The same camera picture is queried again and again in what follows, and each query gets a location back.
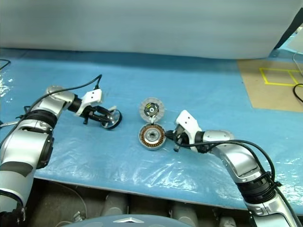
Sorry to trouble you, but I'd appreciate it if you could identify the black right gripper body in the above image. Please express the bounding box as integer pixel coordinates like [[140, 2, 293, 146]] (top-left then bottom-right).
[[172, 125, 190, 146]]

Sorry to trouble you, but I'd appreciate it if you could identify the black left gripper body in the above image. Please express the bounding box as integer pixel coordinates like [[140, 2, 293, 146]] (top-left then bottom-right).
[[81, 105, 103, 125]]

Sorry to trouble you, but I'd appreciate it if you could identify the silver black motor rotor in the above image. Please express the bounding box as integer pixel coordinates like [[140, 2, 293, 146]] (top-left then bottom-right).
[[101, 109, 123, 131]]

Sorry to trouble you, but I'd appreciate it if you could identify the copper wound stator disc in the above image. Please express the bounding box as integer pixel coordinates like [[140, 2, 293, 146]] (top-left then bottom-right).
[[138, 123, 168, 152]]

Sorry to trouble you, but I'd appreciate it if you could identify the white fan rotor disc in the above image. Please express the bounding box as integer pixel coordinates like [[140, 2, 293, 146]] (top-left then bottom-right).
[[139, 97, 165, 124]]

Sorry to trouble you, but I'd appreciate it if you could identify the blue plastic table sheet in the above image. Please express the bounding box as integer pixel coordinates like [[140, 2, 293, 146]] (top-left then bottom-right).
[[0, 47, 303, 210]]

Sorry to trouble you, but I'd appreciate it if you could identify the grey rounded shape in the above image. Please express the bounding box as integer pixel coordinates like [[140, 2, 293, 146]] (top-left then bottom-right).
[[105, 193, 130, 216], [219, 216, 238, 227], [171, 202, 198, 226]]

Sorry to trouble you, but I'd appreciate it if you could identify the grey robot torso with chevron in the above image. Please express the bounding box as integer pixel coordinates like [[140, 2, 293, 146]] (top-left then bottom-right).
[[75, 214, 181, 227]]

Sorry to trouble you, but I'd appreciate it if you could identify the white foam backdrop sheet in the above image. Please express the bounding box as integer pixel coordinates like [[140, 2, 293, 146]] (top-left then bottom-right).
[[0, 0, 303, 60]]

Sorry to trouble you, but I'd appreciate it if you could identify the brown cardboard sheet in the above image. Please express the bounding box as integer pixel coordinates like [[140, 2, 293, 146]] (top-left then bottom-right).
[[237, 59, 303, 112]]

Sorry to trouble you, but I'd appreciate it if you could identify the white board panel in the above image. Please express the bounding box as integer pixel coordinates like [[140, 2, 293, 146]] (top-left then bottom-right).
[[287, 30, 303, 52]]

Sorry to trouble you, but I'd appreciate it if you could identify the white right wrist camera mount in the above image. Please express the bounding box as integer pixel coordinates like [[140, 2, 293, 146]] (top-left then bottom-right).
[[174, 110, 202, 152]]

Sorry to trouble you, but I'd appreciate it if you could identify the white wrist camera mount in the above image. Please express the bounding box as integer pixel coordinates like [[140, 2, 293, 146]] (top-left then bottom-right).
[[75, 89, 104, 118], [174, 110, 202, 152]]

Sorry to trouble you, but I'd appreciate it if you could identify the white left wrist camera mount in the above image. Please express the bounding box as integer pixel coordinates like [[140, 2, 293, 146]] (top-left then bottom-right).
[[75, 89, 104, 118]]

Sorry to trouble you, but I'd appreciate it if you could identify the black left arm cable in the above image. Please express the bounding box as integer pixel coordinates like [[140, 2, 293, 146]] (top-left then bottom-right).
[[15, 74, 103, 119]]

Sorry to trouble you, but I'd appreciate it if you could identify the thin white wire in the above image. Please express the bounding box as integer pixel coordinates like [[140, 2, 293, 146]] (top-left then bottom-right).
[[55, 183, 89, 218]]

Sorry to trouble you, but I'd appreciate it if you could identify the thin black table cable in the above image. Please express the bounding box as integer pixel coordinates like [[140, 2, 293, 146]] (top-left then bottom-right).
[[0, 59, 12, 71]]

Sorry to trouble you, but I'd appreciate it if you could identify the black looped floor cable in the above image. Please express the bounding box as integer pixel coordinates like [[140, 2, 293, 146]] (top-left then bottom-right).
[[292, 83, 303, 104]]

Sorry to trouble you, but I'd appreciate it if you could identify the thin white floor cable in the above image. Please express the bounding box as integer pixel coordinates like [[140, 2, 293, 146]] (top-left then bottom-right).
[[292, 52, 303, 77]]

